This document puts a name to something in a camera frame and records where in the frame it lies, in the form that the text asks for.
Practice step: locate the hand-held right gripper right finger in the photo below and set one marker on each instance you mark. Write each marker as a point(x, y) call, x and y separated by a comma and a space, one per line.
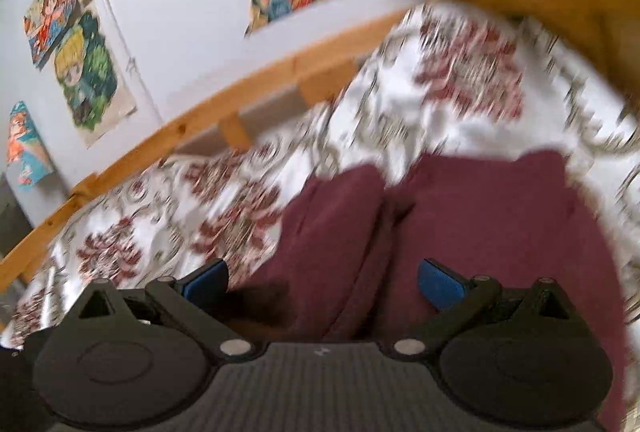
point(440, 283)

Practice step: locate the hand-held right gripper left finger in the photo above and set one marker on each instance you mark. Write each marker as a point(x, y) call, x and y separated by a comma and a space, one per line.
point(205, 283)

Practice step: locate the maroon long-sleeve shirt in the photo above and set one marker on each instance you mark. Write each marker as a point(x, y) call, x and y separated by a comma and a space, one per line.
point(475, 222)

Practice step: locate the white floral blanket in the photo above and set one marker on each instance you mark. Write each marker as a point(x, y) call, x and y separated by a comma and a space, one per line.
point(450, 112)

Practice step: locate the wooden bed frame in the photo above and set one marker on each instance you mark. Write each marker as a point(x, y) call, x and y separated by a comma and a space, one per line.
point(210, 117)

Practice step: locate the orange and teal wall poster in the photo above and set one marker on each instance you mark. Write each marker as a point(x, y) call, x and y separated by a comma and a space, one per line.
point(27, 147)

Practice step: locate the blond figure wall poster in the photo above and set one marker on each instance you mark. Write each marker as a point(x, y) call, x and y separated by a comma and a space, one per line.
point(92, 77)

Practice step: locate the white wall pipe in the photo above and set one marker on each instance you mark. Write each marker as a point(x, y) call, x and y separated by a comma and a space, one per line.
point(127, 57)

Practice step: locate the red-haired figure wall poster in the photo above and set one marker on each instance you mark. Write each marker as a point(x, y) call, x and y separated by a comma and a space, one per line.
point(52, 17)

